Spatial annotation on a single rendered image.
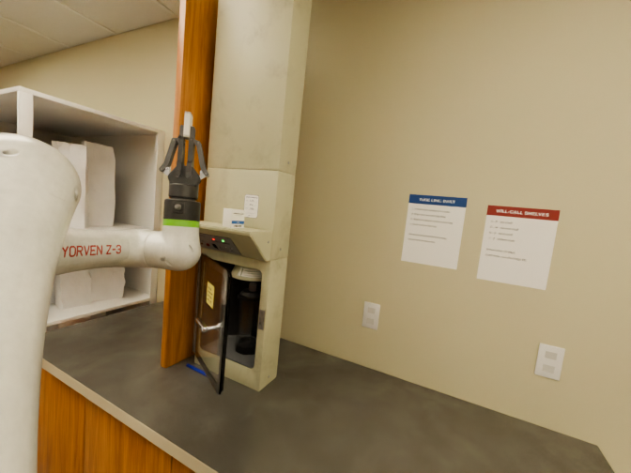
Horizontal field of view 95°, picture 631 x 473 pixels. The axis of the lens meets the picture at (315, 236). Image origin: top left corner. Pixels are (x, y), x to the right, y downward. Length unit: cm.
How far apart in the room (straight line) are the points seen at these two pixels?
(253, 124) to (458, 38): 83
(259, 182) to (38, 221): 71
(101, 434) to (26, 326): 108
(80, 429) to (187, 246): 89
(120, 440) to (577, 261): 160
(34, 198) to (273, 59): 84
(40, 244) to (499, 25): 140
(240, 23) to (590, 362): 163
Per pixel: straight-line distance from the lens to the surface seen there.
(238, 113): 113
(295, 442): 100
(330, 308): 140
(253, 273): 108
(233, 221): 97
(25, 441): 30
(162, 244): 85
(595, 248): 130
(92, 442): 146
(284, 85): 104
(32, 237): 39
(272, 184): 98
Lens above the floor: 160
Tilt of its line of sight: 5 degrees down
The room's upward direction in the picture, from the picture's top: 6 degrees clockwise
